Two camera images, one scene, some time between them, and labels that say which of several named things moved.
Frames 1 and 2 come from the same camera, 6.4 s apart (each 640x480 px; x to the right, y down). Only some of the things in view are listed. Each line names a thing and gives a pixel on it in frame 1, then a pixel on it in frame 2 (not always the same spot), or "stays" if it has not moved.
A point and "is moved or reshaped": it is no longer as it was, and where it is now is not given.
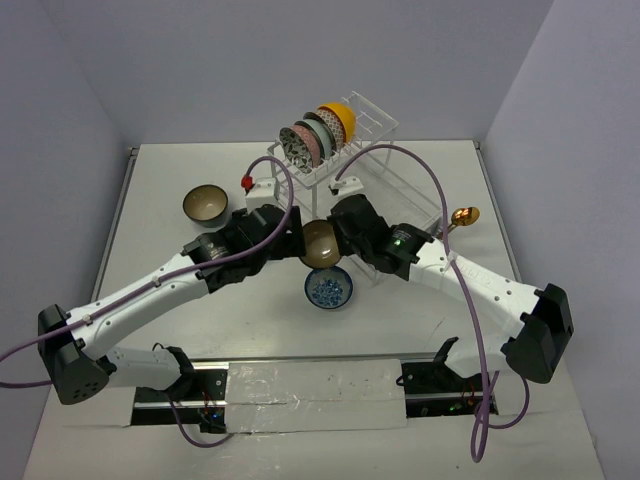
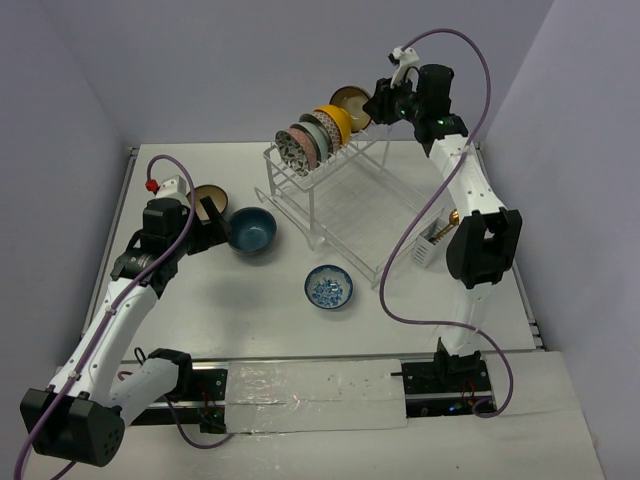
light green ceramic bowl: (324, 143) stays
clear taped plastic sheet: (316, 395) stays
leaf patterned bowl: (295, 149) is moved or reshaped
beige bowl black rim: (206, 205) stays
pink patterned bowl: (310, 143) stays
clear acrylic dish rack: (363, 167) stays
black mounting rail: (431, 390) stays
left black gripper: (288, 235) to (208, 228)
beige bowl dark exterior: (321, 245) to (353, 99)
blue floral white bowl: (328, 288) stays
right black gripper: (344, 247) to (379, 105)
